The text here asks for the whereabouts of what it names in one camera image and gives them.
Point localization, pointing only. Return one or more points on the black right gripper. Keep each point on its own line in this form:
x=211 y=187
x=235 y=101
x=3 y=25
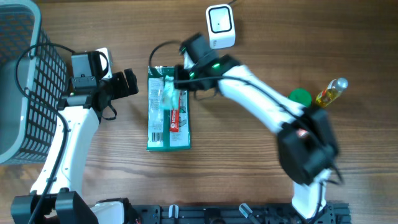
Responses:
x=189 y=85

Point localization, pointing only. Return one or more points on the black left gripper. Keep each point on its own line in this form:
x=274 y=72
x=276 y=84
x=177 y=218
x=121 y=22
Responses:
x=122 y=79

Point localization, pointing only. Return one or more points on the teal white small packet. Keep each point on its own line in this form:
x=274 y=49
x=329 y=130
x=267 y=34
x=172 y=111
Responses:
x=170 y=96

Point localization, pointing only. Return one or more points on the red coffee stick sachet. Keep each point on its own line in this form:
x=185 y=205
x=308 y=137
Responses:
x=174 y=119

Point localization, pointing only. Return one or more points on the green 3M glove package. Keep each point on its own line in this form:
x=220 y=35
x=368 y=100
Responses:
x=159 y=136

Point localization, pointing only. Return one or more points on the small green white jar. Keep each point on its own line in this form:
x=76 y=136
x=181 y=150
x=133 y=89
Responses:
x=301 y=96

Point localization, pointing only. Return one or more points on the yellow liquid bottle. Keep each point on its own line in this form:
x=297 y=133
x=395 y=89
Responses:
x=335 y=88

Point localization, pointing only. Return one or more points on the red tissue pack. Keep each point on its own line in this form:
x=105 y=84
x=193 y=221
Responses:
x=302 y=133

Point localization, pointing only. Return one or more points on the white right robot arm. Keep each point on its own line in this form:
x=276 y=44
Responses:
x=306 y=145

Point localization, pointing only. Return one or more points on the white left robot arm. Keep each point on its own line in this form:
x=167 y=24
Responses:
x=55 y=197

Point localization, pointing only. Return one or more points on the white barcode scanner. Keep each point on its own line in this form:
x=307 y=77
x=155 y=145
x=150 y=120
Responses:
x=220 y=24

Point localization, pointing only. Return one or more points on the black plastic mesh basket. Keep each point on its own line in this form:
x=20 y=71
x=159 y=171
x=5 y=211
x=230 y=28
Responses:
x=32 y=71

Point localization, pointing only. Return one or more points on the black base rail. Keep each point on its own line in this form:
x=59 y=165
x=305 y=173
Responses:
x=244 y=213

